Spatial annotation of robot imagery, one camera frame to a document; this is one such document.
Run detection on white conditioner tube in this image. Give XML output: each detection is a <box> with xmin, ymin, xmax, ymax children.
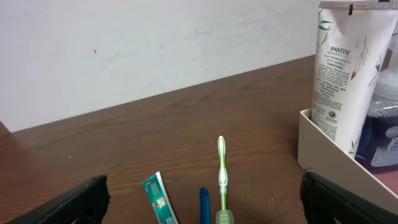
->
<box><xmin>311</xmin><ymin>0</ymin><xmax>397</xmax><ymax>157</ymax></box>

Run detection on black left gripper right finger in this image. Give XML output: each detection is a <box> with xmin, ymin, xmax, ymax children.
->
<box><xmin>300</xmin><ymin>172</ymin><xmax>397</xmax><ymax>224</ymax></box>

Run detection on green toothpaste tube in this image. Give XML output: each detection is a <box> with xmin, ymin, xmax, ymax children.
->
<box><xmin>141</xmin><ymin>171</ymin><xmax>178</xmax><ymax>224</ymax></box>

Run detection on blue disposable razor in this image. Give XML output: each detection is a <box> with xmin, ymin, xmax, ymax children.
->
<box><xmin>200</xmin><ymin>187</ymin><xmax>211</xmax><ymax>224</ymax></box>

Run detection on green white toothbrush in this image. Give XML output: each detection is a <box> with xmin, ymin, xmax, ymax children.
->
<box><xmin>216</xmin><ymin>136</ymin><xmax>234</xmax><ymax>224</ymax></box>

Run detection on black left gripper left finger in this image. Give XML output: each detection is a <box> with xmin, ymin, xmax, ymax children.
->
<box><xmin>8</xmin><ymin>175</ymin><xmax>110</xmax><ymax>224</ymax></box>

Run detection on white box with pink interior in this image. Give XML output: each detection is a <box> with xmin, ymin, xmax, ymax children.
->
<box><xmin>297</xmin><ymin>109</ymin><xmax>397</xmax><ymax>214</ymax></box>

